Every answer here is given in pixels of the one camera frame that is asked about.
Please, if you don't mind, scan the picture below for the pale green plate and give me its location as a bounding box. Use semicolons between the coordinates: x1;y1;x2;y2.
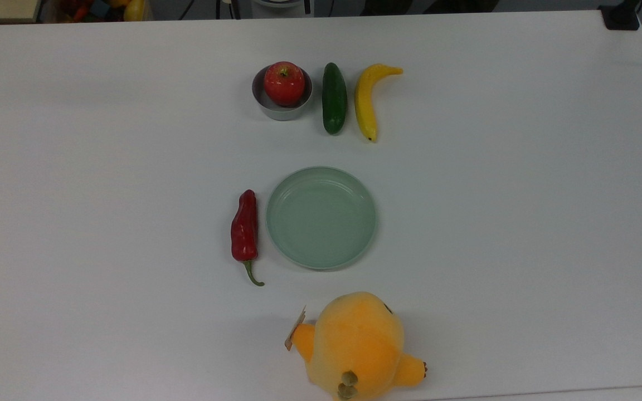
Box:
265;166;378;271

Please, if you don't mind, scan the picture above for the grey round bowl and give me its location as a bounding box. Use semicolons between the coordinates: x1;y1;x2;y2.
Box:
251;64;314;121

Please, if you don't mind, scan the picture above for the red chili pepper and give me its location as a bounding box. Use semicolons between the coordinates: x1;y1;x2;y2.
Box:
230;189;265;287

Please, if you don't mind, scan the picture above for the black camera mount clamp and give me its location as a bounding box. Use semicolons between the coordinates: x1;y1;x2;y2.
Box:
599;0;642;31

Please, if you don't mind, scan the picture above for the orange plush toy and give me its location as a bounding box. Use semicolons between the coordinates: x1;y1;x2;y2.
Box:
290;291;429;401

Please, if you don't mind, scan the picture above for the dark green cucumber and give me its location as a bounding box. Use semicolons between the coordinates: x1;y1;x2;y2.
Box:
322;62;348;135

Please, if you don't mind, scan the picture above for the wooden board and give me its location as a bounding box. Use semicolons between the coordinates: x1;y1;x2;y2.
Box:
0;0;42;24

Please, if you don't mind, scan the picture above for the red apple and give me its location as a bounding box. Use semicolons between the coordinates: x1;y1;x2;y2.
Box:
264;61;305;107

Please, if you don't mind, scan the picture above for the brown paper tag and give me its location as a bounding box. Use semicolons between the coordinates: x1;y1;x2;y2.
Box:
284;305;307;351

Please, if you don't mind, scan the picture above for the box of colourful toys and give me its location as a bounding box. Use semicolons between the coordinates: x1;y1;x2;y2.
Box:
42;0;152;23

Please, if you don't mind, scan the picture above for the yellow banana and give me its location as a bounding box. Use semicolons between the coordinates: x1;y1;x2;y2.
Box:
353;63;404;143

